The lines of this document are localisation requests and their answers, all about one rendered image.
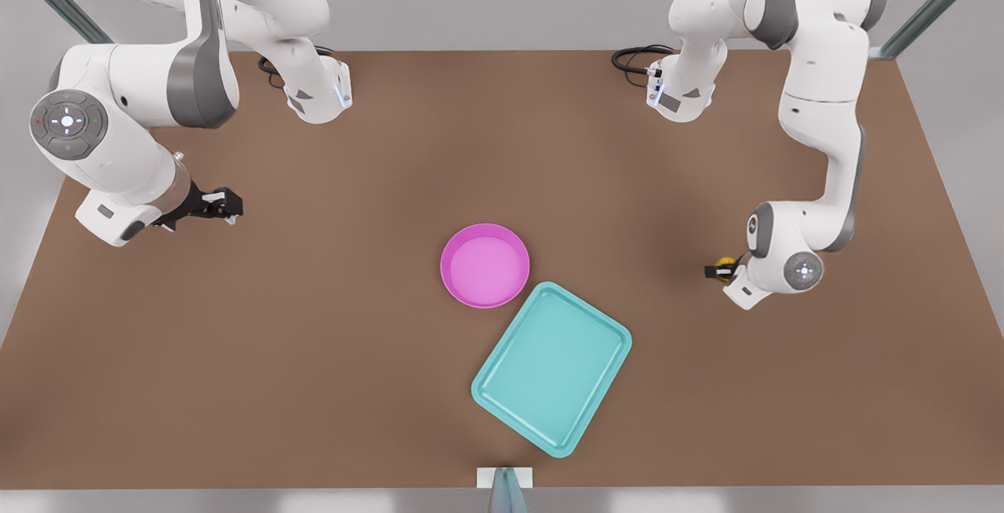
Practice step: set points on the orange fruit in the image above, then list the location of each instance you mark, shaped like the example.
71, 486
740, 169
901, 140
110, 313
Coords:
729, 262

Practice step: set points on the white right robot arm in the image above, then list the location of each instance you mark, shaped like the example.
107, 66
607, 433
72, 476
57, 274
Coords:
149, 81

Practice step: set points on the pink round plate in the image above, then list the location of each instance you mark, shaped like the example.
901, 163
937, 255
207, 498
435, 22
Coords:
485, 265

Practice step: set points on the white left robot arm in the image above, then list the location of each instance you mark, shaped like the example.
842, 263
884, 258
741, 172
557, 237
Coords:
816, 97

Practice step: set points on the teal rectangular tray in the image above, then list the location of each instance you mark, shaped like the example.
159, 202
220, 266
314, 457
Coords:
551, 368

